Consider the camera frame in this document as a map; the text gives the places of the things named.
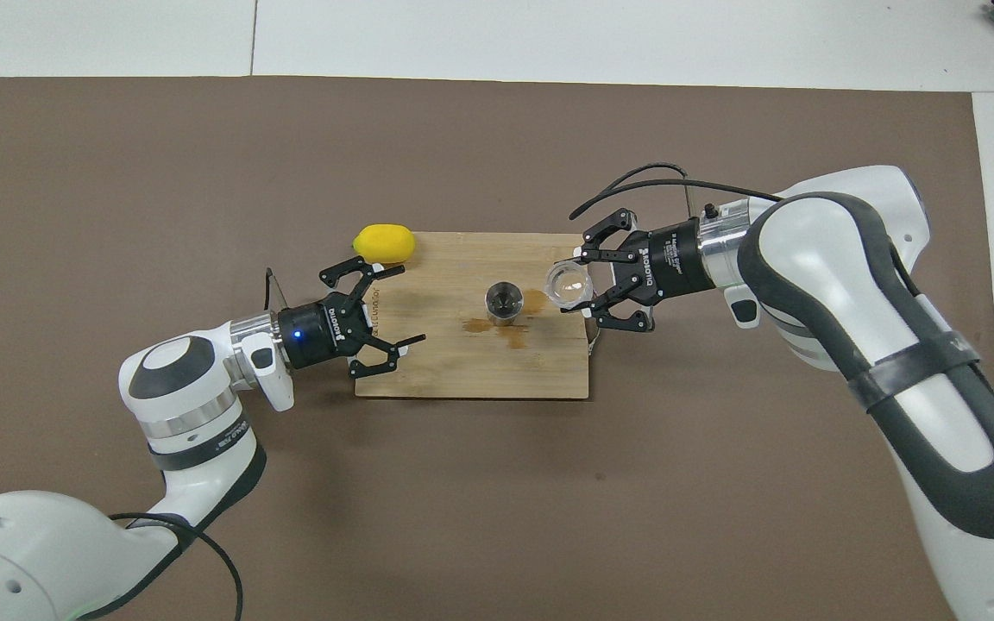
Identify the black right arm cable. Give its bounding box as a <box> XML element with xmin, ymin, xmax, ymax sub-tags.
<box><xmin>569</xmin><ymin>163</ymin><xmax>784</xmax><ymax>222</ymax></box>

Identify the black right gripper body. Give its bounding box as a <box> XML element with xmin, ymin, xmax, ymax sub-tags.
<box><xmin>631</xmin><ymin>222</ymin><xmax>710</xmax><ymax>304</ymax></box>

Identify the brown table mat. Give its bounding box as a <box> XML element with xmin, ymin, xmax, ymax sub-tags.
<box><xmin>0</xmin><ymin>76</ymin><xmax>994</xmax><ymax>621</ymax></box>

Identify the yellow lemon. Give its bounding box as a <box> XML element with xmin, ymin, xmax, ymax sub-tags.
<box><xmin>352</xmin><ymin>223</ymin><xmax>417</xmax><ymax>265</ymax></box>

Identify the clear glass cup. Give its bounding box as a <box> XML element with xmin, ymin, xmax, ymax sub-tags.
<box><xmin>544</xmin><ymin>261</ymin><xmax>593</xmax><ymax>310</ymax></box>

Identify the steel double jigger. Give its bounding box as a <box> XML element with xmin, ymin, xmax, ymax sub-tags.
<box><xmin>485</xmin><ymin>281</ymin><xmax>525</xmax><ymax>329</ymax></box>

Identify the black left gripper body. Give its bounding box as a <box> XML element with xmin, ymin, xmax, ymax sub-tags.
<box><xmin>277</xmin><ymin>293</ymin><xmax>371</xmax><ymax>370</ymax></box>

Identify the bamboo cutting board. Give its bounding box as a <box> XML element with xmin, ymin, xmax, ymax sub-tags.
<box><xmin>355</xmin><ymin>231</ymin><xmax>602</xmax><ymax>400</ymax></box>

